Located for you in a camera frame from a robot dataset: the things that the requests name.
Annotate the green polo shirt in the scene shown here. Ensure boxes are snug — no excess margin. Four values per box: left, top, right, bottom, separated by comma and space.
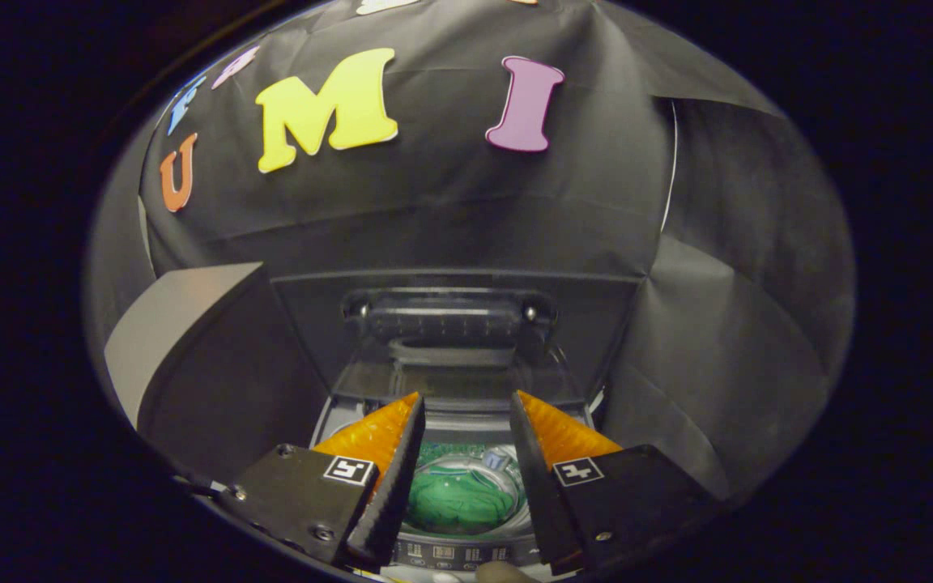
406, 466, 520, 535

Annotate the beige cabinet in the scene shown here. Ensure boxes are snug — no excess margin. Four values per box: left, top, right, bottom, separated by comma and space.
104, 262, 330, 479

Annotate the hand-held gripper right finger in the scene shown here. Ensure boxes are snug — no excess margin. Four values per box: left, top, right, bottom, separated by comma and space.
509, 389, 718, 576

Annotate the black backdrop cloth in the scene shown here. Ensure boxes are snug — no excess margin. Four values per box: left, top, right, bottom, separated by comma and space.
86, 0, 856, 499

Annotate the dark grey washing machine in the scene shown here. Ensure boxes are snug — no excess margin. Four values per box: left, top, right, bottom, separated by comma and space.
309, 393, 605, 582

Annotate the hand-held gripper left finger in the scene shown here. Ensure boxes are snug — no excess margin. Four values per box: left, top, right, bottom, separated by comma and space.
219, 392, 427, 568

